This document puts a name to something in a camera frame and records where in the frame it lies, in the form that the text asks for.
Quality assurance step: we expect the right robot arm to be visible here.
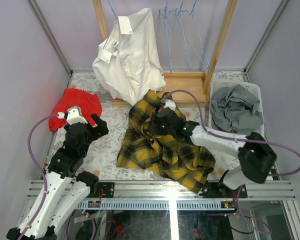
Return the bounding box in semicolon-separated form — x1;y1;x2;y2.
149;108;277;198

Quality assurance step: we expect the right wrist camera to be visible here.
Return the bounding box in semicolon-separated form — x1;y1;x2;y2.
160;92;177;111

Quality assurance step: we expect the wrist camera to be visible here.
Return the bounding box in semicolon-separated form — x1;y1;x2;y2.
57;106;88;125
160;92;177;111

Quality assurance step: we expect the blue wire hanger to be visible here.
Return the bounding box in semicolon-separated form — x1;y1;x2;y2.
181;0;210;70

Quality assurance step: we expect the yellow plaid shirt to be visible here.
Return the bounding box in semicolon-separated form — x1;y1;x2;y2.
116;90;216;193

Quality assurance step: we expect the white shirt on left hanger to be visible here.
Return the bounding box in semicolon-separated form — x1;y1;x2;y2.
92;8;166;106

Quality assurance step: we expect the wooden clothes rack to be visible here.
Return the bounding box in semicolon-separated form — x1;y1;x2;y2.
92;0;237;108

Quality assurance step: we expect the red cloth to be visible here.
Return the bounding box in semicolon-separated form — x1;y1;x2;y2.
48;88;102;132

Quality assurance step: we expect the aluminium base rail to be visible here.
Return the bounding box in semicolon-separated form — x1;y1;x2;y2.
27;179;297;211

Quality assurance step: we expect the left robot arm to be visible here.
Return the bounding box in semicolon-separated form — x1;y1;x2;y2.
6;107;109;240

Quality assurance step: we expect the white plastic basket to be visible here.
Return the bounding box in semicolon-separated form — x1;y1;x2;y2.
208;79;265;136

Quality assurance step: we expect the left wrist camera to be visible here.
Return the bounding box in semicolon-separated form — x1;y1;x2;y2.
57;106;88;125

